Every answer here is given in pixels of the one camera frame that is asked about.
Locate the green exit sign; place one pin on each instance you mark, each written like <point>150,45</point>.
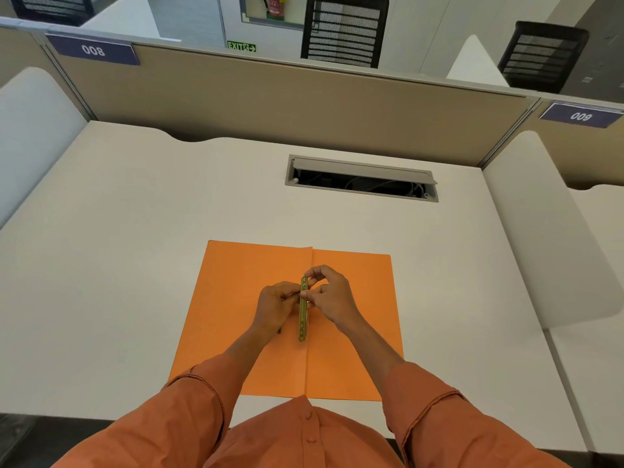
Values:
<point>241,46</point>

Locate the white side divider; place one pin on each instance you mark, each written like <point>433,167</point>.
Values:
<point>475,68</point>
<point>34,136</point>
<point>546,229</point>
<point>126,19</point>

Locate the person's right hand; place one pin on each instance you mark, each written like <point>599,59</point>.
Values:
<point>336,302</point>

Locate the orange shirt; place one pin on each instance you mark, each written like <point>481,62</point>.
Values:
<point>302,436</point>

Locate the blue number sign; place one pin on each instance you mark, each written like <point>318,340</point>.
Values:
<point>580,115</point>
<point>92,50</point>

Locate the red fire extinguisher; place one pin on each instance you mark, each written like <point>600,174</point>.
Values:
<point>276,7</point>

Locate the beige desk partition panel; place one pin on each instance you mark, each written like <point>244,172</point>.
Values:
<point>292,107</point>
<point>29,51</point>
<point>580,151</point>

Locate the person's left hand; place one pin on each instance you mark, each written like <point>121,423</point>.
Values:
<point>273,309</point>

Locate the black mesh office chair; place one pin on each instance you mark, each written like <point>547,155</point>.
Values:
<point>543,58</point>
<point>53,7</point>
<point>345,31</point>

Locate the person's left forearm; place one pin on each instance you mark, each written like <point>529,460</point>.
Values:
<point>246,358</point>

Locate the green ruler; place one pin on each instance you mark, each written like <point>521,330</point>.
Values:
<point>302,330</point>

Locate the orange paper sheet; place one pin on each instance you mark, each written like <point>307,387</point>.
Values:
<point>229,307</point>

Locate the person's right thumb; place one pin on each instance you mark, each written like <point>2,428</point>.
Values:
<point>312,294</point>

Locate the fire extinguisher wall cabinet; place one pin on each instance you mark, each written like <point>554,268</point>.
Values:
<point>297,12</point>

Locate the person's right forearm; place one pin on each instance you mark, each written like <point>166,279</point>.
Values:
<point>373,348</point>

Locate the person's left fingers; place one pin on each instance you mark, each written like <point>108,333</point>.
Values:
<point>287,289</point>

